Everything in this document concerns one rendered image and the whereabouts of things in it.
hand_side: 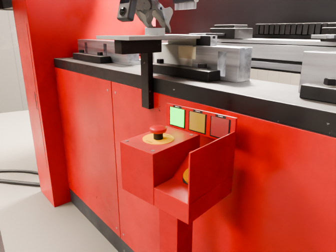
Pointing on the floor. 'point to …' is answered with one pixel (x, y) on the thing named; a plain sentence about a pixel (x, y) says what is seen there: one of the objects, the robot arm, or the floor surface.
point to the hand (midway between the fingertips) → (159, 31)
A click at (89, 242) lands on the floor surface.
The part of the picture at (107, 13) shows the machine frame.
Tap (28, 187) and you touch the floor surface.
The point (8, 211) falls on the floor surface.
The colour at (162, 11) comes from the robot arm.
